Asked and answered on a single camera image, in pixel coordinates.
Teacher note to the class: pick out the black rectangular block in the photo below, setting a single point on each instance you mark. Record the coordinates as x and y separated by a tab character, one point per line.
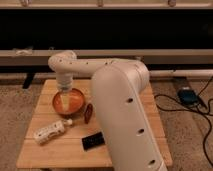
93	141

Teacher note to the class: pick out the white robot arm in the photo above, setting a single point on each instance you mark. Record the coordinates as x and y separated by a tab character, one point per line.
116	85

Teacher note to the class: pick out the wooden table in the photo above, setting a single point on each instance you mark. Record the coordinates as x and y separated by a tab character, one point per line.
66	151

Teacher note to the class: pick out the long metal rail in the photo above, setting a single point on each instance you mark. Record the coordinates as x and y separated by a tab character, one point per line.
151	56

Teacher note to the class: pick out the orange ceramic bowl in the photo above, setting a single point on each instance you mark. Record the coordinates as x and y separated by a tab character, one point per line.
77	102

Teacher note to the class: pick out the small dark red object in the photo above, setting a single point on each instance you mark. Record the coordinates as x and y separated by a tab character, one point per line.
88	113

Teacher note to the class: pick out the white plastic bottle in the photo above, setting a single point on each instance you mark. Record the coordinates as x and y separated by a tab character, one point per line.
44	134

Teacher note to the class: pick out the blue power adapter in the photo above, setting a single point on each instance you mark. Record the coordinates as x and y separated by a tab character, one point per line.
187	96

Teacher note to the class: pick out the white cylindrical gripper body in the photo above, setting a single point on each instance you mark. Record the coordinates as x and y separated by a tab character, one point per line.
64	82

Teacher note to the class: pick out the white pipe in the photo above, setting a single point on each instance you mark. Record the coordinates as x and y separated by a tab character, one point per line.
182	73

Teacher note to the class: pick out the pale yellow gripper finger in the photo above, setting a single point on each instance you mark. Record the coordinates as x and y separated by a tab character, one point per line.
65	100

